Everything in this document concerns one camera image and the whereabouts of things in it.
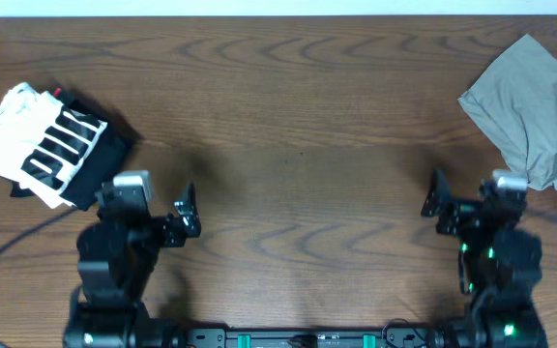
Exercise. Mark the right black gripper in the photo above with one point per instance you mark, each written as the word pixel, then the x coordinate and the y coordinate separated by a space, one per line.
pixel 439 196

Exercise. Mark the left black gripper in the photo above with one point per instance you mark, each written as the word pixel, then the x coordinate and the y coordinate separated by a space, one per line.
pixel 177 227

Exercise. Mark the grey-green shorts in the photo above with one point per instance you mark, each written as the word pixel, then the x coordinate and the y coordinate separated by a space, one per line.
pixel 514 103

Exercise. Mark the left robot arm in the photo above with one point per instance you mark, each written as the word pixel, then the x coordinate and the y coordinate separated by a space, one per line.
pixel 117 255

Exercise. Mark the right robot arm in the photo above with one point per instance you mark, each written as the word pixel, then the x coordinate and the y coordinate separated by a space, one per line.
pixel 499 264

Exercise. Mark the white black printed folded shirt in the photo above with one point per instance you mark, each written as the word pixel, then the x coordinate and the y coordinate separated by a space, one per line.
pixel 56 148

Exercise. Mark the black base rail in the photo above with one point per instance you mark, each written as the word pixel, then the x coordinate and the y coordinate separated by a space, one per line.
pixel 392 336

